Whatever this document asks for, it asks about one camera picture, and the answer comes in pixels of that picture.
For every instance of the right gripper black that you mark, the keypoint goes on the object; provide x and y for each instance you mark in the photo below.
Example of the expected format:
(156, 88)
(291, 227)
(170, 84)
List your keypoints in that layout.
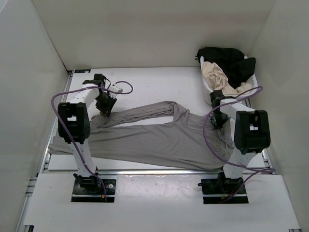
(217, 124)

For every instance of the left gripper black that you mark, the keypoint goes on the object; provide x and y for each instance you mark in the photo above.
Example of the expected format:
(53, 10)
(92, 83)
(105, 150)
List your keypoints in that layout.
(106, 110)

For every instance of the grey trousers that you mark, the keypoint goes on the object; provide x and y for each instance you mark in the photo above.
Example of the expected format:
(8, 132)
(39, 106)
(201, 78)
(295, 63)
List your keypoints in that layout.
(164, 134)

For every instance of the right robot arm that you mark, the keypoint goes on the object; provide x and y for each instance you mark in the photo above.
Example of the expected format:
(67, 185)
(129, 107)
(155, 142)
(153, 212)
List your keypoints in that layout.
(250, 134)

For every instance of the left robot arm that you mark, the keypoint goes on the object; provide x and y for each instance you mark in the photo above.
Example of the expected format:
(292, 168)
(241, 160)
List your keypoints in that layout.
(74, 127)

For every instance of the white laundry basket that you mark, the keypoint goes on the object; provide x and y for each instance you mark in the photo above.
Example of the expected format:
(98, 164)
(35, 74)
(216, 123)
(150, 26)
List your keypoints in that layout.
(207, 91)

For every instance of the beige garment in basket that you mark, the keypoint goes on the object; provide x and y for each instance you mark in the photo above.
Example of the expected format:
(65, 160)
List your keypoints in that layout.
(217, 80)

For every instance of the blue label sticker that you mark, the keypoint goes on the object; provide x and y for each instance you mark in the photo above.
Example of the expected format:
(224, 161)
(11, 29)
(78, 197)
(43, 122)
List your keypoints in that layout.
(82, 71)

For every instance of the black garment in basket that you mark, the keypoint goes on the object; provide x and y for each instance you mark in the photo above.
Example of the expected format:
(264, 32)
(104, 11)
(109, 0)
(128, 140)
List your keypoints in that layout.
(235, 66)

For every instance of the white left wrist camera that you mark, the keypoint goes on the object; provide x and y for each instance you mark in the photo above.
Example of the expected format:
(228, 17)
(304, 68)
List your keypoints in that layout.
(114, 89)

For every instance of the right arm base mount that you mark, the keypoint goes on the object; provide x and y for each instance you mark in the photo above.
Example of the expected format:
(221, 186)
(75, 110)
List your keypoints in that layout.
(216, 191)

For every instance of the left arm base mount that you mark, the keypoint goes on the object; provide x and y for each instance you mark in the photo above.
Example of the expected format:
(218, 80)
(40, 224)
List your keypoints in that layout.
(90, 190)

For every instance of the aluminium front rail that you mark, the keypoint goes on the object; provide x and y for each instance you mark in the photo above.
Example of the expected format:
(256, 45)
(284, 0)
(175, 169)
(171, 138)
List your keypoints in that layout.
(134, 172)

